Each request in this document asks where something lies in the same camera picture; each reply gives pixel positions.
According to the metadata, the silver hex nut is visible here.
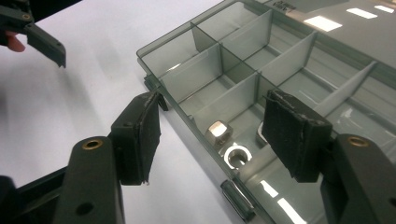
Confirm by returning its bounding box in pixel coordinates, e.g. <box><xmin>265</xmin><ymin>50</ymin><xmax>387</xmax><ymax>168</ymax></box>
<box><xmin>223</xmin><ymin>142</ymin><xmax>253</xmax><ymax>171</ymax></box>
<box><xmin>204</xmin><ymin>119</ymin><xmax>234</xmax><ymax>148</ymax></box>

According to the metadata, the white table cover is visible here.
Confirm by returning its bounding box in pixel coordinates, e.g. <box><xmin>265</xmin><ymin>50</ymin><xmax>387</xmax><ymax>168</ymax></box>
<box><xmin>0</xmin><ymin>0</ymin><xmax>250</xmax><ymax>224</ymax></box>

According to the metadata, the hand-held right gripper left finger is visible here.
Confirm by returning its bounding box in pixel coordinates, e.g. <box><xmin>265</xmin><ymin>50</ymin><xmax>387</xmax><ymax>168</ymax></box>
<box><xmin>51</xmin><ymin>89</ymin><xmax>163</xmax><ymax>224</ymax></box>

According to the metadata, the grey transparent compartment box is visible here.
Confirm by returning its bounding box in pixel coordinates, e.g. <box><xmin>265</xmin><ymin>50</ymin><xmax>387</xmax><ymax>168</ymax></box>
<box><xmin>135</xmin><ymin>0</ymin><xmax>396</xmax><ymax>224</ymax></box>

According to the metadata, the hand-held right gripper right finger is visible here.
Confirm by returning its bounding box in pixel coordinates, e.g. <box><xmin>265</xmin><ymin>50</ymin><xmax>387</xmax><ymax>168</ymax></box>
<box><xmin>261</xmin><ymin>89</ymin><xmax>396</xmax><ymax>224</ymax></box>

